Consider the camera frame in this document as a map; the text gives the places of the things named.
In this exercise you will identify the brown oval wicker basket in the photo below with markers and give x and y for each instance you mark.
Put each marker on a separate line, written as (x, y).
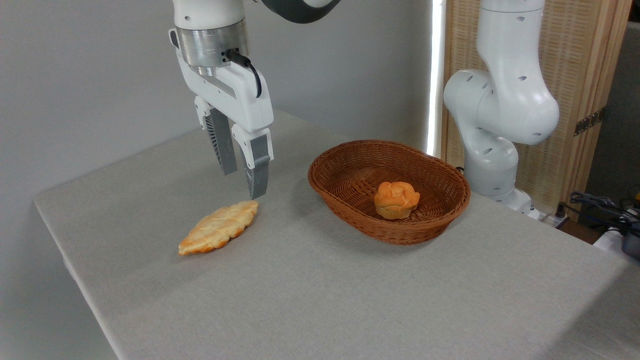
(345, 175)

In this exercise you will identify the grey tablecloth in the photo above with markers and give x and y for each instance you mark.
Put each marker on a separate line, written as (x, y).
(310, 295)

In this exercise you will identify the white vertical light strip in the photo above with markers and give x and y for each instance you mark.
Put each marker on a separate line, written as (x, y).
(435, 75)

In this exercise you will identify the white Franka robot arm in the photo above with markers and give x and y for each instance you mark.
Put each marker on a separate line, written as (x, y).
(502, 102)

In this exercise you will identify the round orange bun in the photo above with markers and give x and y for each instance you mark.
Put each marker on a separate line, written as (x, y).
(396, 200)

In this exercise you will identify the croissant-shaped bread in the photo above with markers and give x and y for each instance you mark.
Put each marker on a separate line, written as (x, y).
(217, 227)

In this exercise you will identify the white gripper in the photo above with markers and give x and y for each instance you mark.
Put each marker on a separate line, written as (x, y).
(240, 97)

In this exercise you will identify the dark metal screen hinge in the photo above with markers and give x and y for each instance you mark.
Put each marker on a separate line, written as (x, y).
(590, 121)

